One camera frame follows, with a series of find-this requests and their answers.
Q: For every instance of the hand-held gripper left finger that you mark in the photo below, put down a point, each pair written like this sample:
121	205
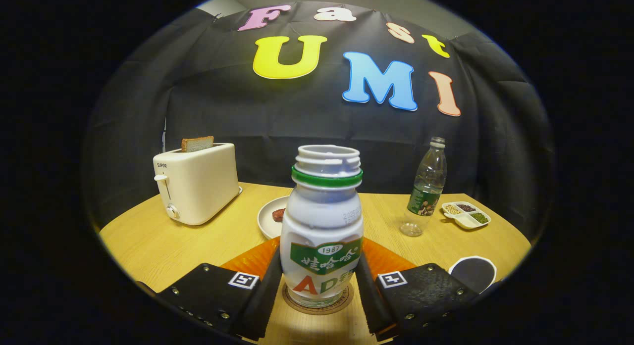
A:
265	295

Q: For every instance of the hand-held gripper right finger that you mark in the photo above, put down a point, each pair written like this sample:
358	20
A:
371	295

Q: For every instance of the round cork coaster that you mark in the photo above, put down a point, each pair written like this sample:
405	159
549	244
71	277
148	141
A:
317	311

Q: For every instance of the white juice bottle green label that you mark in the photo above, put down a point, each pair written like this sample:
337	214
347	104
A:
322	221

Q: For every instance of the clear plastic water bottle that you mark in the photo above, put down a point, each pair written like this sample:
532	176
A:
426	196

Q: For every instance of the white round plate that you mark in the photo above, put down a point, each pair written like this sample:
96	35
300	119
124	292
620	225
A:
267	221

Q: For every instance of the red dried meat slices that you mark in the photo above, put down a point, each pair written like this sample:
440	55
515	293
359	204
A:
279	215

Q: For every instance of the wooden table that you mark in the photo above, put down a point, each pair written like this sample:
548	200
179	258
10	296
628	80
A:
163	246

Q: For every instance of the white divided dish with grains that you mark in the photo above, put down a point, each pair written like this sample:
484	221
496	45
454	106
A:
465	219

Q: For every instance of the cream toaster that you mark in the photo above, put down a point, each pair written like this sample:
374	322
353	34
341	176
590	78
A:
203	186

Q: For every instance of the toast bread slice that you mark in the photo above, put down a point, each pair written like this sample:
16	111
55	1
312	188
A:
197	144

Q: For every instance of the black backdrop cloth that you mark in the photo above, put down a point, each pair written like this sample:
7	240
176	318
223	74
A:
277	122

